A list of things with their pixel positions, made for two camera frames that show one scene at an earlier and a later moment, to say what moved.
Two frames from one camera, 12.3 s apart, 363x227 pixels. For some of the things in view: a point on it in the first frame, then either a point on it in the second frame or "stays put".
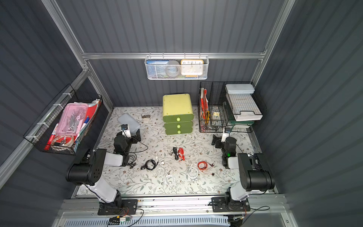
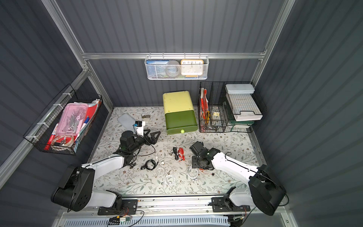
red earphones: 180,152 stays put
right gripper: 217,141 → 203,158
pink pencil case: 71,118 stays put
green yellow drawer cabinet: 177,114 stays put
